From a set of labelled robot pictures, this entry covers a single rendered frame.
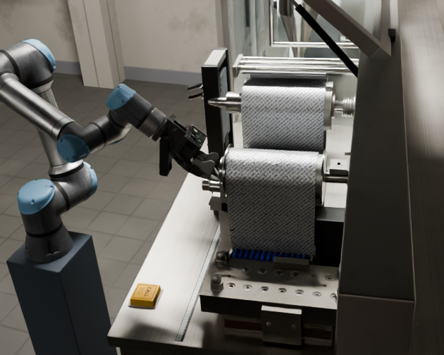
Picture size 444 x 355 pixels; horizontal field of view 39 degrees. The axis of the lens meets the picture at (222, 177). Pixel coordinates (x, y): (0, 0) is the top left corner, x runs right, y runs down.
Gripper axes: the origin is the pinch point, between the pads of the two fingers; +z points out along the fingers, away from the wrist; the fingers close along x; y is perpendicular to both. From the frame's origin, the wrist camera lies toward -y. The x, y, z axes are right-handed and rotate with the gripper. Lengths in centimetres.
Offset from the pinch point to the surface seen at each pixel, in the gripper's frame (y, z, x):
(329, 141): -9, 41, 85
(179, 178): -144, 20, 188
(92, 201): -174, -16, 156
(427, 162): 50, 27, -21
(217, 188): -4.2, 3.4, 2.9
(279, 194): 11.7, 14.6, -5.1
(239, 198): 3.0, 8.1, -5.2
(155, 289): -34.0, 7.3, -13.8
